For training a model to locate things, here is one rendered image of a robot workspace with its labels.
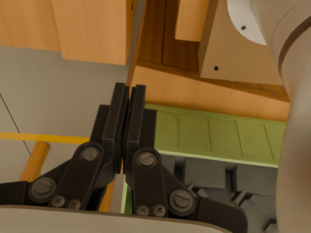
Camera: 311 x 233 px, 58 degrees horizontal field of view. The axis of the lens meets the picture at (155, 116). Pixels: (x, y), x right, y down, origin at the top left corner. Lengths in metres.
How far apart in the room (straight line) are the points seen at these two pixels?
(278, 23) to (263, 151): 0.51
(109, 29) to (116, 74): 1.23
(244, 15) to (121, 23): 0.22
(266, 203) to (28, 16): 0.89
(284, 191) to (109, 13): 0.43
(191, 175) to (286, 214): 0.67
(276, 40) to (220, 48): 0.20
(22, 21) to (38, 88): 1.42
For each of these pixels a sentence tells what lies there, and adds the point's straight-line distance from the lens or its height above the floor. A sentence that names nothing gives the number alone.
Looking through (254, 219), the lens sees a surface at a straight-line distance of 1.04.
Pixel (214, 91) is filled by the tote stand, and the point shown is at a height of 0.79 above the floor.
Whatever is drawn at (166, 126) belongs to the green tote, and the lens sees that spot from 0.78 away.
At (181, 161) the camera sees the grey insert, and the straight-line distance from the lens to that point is 0.96.
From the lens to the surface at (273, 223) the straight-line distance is 1.02.
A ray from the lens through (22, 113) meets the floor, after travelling 2.29.
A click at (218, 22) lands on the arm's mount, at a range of 0.52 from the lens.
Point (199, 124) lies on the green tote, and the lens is 0.82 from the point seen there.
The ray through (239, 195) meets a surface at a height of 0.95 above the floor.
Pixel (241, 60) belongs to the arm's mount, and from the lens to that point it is 0.57.
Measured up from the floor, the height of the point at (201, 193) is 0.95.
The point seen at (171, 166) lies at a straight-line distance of 0.93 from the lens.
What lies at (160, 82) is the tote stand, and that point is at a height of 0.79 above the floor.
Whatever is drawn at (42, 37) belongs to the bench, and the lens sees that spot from 0.66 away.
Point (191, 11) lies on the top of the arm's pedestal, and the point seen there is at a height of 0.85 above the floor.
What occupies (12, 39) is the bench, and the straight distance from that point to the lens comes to 0.69.
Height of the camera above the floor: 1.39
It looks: 44 degrees down
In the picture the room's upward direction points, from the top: 175 degrees counter-clockwise
